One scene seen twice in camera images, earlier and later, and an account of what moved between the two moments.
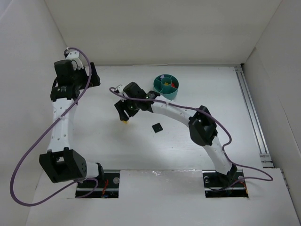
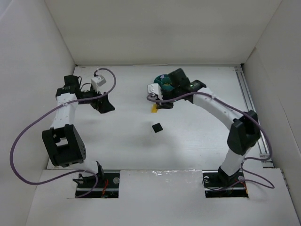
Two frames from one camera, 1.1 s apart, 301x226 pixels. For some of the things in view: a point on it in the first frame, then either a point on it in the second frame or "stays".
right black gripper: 125,106 -> 165,103
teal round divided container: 167,85 stays
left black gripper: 94,76 -> 100,103
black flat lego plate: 157,127 stays
